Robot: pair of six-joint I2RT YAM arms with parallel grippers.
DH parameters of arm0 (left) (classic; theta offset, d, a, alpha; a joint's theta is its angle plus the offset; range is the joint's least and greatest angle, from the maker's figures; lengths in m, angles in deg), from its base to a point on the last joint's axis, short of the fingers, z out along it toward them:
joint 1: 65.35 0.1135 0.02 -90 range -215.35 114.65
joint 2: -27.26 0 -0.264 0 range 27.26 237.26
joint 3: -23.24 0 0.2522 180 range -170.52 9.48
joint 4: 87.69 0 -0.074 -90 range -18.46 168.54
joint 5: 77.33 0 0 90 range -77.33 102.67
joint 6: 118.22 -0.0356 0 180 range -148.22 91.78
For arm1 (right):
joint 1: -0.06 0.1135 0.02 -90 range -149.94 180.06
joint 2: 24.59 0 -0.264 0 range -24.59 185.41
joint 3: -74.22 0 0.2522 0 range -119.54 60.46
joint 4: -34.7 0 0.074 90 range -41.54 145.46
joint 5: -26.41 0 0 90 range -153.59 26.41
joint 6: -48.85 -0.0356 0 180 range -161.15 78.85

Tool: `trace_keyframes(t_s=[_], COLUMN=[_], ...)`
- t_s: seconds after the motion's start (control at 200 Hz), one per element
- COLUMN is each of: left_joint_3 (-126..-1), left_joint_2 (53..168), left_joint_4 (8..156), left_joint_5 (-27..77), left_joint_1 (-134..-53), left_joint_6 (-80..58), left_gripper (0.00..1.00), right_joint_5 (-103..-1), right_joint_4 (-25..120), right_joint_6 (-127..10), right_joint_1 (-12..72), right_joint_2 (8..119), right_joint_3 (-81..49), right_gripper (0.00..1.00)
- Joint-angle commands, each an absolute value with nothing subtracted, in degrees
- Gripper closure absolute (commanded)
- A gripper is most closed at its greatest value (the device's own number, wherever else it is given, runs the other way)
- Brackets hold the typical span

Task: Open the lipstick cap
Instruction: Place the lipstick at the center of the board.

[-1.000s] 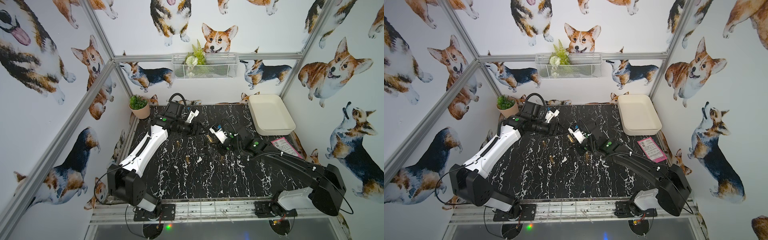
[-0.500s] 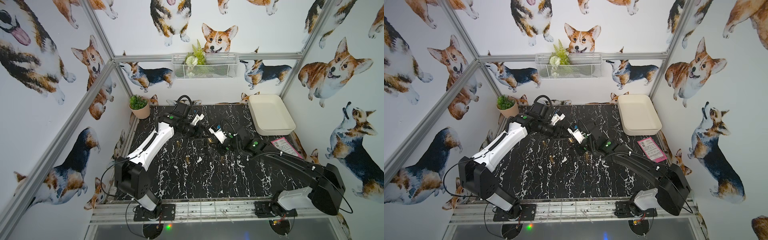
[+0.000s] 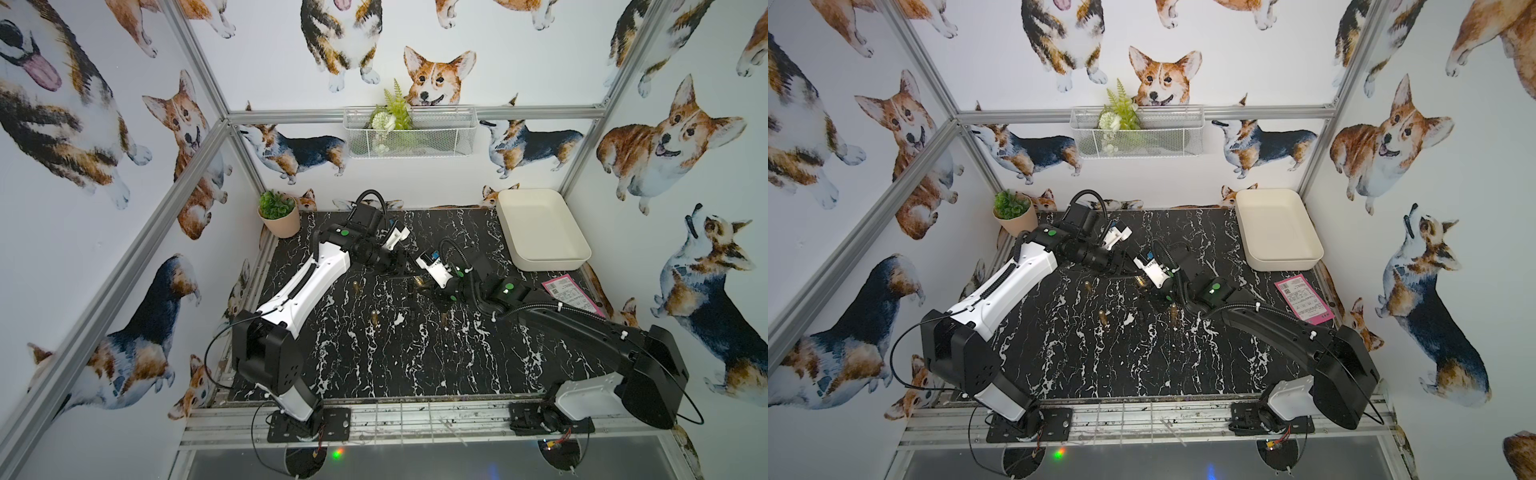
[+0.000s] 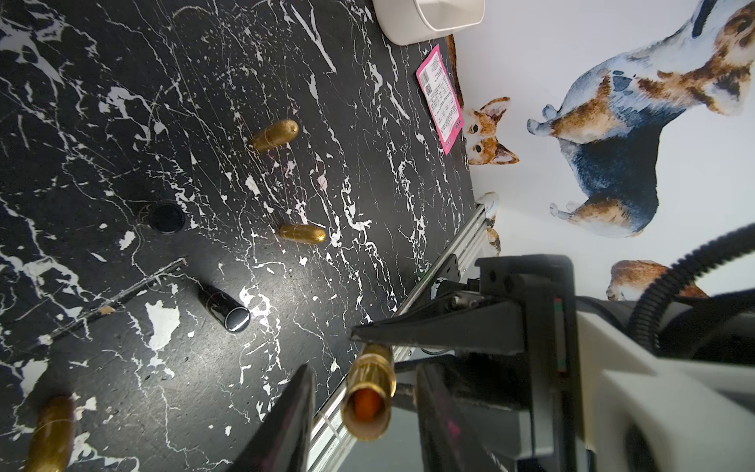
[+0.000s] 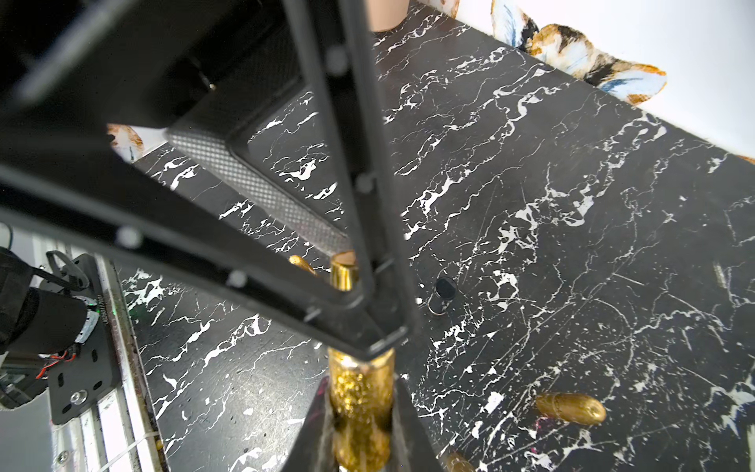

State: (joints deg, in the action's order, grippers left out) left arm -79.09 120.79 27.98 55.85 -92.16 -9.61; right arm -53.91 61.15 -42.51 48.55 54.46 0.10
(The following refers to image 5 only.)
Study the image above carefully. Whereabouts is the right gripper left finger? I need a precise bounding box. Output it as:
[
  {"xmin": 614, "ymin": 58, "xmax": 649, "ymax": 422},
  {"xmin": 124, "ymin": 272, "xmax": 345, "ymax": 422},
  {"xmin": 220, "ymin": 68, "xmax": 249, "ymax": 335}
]
[{"xmin": 281, "ymin": 377, "xmax": 336, "ymax": 472}]

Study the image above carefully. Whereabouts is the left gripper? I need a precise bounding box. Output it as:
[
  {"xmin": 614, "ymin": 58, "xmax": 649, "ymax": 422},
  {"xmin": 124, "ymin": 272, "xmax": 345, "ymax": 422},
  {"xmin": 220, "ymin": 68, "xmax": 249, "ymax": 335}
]
[{"xmin": 1, "ymin": 1, "xmax": 413, "ymax": 360}]

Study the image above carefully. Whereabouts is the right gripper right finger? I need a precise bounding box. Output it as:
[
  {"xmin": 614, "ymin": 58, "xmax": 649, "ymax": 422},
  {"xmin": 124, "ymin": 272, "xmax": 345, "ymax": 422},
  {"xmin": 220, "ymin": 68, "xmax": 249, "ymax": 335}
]
[{"xmin": 389, "ymin": 378, "xmax": 442, "ymax": 472}]

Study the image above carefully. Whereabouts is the gold lipstick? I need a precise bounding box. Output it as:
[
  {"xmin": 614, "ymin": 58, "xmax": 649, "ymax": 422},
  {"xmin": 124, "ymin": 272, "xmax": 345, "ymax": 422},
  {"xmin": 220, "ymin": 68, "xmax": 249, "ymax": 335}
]
[
  {"xmin": 328, "ymin": 348, "xmax": 395, "ymax": 471},
  {"xmin": 288, "ymin": 255, "xmax": 318, "ymax": 275},
  {"xmin": 535, "ymin": 393, "xmax": 607, "ymax": 426},
  {"xmin": 442, "ymin": 452, "xmax": 476, "ymax": 472}
]

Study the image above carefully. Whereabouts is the gold lipstick cap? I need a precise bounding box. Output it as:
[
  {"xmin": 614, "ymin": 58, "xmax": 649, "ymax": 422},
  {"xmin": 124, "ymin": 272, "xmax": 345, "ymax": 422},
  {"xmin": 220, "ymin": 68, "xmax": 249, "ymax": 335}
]
[{"xmin": 330, "ymin": 251, "xmax": 359, "ymax": 292}]

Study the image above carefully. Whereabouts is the potted green plant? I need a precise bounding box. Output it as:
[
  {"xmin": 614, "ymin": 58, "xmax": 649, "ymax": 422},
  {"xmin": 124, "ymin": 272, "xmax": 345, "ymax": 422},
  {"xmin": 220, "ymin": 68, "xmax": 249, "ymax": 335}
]
[{"xmin": 364, "ymin": 0, "xmax": 410, "ymax": 33}]

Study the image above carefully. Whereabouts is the aluminium front rail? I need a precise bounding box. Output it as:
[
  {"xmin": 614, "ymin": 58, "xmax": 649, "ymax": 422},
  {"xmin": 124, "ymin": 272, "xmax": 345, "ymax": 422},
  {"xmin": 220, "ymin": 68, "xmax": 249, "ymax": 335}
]
[{"xmin": 49, "ymin": 255, "xmax": 169, "ymax": 471}]

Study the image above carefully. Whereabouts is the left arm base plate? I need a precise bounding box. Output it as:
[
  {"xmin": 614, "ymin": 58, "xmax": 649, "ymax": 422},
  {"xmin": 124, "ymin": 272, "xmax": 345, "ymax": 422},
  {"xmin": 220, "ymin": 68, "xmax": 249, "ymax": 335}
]
[{"xmin": 47, "ymin": 254, "xmax": 121, "ymax": 426}]

